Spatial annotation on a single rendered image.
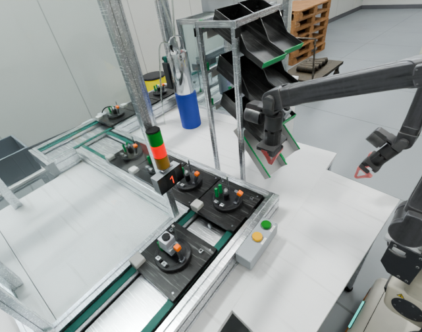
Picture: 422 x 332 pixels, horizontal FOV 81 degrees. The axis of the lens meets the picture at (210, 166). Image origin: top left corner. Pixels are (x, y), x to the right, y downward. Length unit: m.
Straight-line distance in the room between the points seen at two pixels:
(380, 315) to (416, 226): 1.05
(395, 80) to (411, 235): 0.37
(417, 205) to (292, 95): 0.40
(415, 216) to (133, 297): 0.90
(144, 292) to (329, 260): 0.72
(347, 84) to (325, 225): 0.72
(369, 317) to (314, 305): 0.72
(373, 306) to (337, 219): 0.64
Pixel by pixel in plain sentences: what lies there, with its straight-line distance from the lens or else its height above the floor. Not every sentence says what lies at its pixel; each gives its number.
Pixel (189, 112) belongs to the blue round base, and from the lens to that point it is 1.89.
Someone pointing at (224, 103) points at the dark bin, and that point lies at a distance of 1.18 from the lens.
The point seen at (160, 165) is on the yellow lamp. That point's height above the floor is 1.28.
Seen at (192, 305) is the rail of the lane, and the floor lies 0.96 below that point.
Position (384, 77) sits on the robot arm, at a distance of 0.66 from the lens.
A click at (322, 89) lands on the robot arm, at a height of 1.54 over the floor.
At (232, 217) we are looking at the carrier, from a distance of 1.08.
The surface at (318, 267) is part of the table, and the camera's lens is 1.12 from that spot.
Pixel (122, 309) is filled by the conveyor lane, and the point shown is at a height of 0.92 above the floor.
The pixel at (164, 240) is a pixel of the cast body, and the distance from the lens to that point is 0.91.
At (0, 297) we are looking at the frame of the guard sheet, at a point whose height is 1.22.
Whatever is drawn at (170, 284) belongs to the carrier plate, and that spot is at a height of 0.97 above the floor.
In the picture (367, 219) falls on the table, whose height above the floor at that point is 0.86.
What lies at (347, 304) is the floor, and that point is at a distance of 2.05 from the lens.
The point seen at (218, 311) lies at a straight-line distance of 1.02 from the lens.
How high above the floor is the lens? 1.80
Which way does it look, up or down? 38 degrees down
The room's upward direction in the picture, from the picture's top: 9 degrees counter-clockwise
